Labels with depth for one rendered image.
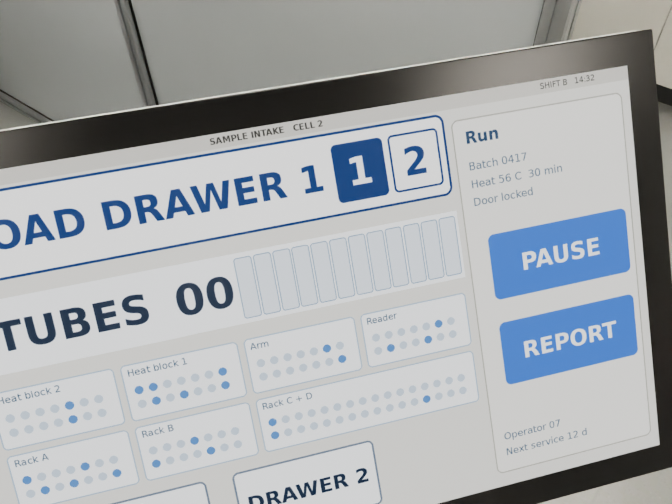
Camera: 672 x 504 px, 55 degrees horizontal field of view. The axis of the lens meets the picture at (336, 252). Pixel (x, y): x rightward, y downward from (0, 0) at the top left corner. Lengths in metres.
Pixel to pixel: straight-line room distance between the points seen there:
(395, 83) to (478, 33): 0.67
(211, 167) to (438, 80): 0.15
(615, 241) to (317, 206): 0.20
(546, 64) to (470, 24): 0.63
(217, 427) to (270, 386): 0.04
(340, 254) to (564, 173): 0.16
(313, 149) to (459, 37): 0.71
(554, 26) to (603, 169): 0.55
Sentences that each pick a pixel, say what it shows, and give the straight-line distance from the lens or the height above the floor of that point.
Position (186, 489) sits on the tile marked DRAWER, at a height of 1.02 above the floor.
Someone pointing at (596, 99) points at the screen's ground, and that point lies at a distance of 0.47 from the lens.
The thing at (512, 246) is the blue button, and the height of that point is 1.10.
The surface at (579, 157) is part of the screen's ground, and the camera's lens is 0.46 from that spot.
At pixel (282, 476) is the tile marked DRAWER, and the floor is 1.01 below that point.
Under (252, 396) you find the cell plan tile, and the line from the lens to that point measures 0.42.
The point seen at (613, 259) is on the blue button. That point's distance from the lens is 0.48.
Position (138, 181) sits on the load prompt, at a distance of 0.40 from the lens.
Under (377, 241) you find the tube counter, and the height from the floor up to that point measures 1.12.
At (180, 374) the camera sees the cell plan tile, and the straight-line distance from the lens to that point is 0.42.
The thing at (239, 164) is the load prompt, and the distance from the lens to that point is 0.39.
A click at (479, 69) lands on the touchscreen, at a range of 0.43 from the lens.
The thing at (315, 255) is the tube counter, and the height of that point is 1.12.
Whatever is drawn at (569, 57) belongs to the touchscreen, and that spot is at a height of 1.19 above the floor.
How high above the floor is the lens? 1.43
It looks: 49 degrees down
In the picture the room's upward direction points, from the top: 1 degrees counter-clockwise
